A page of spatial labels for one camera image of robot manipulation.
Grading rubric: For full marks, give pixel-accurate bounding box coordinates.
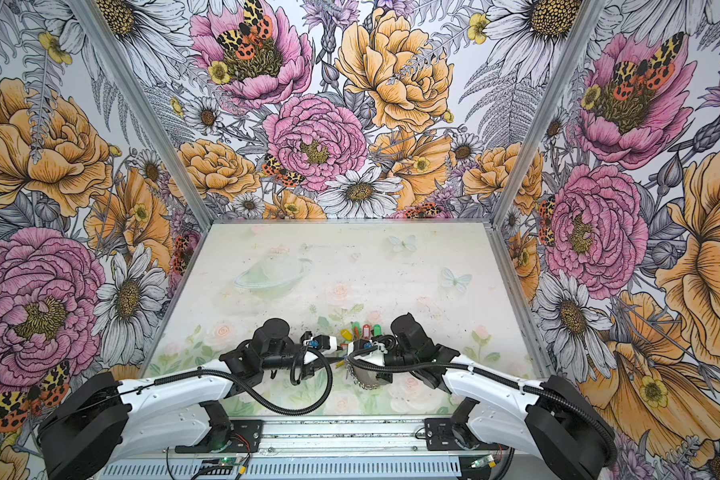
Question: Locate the large metal keyring with keys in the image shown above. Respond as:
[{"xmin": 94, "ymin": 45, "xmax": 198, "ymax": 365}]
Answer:
[{"xmin": 338, "ymin": 322, "xmax": 392, "ymax": 390}]

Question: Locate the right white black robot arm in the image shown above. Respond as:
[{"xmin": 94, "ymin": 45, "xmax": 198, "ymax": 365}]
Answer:
[{"xmin": 346, "ymin": 314, "xmax": 618, "ymax": 479}]

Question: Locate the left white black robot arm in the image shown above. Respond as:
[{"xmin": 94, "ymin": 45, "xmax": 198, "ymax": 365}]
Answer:
[{"xmin": 37, "ymin": 318, "xmax": 339, "ymax": 479}]

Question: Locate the white vented panel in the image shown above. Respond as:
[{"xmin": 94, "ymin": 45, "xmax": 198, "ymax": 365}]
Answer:
[{"xmin": 98, "ymin": 455, "xmax": 462, "ymax": 479}]

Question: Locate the green circuit board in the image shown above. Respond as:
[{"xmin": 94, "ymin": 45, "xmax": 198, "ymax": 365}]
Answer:
[{"xmin": 193, "ymin": 457, "xmax": 250, "ymax": 479}]

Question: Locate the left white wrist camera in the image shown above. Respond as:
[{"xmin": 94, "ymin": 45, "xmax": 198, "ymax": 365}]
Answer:
[{"xmin": 300, "ymin": 331, "xmax": 339, "ymax": 355}]

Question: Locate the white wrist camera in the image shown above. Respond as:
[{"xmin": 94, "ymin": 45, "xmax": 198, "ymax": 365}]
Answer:
[
  {"xmin": 345, "ymin": 335, "xmax": 390, "ymax": 367},
  {"xmin": 300, "ymin": 331, "xmax": 339, "ymax": 355}
]

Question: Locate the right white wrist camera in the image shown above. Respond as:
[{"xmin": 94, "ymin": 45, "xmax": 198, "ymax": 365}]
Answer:
[{"xmin": 345, "ymin": 335, "xmax": 390, "ymax": 367}]

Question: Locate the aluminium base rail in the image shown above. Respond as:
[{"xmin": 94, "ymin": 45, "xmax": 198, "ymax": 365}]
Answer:
[{"xmin": 106, "ymin": 405, "xmax": 587, "ymax": 463}]

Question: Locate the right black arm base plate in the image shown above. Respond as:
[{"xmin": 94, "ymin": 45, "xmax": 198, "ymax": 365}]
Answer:
[{"xmin": 423, "ymin": 417, "xmax": 504, "ymax": 451}]

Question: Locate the left black corrugated cable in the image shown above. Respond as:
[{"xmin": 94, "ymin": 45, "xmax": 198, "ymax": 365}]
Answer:
[{"xmin": 152, "ymin": 344, "xmax": 335, "ymax": 417}]

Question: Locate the black corrugated cable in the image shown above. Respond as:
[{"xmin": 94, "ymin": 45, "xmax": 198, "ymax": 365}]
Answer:
[
  {"xmin": 347, "ymin": 350, "xmax": 619, "ymax": 463},
  {"xmin": 152, "ymin": 344, "xmax": 335, "ymax": 417}
]

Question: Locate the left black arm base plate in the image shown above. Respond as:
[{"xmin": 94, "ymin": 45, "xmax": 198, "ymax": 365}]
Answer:
[{"xmin": 174, "ymin": 420, "xmax": 264, "ymax": 454}]

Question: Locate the right black corrugated cable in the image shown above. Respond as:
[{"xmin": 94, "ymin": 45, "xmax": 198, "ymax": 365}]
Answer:
[{"xmin": 347, "ymin": 350, "xmax": 619, "ymax": 463}]

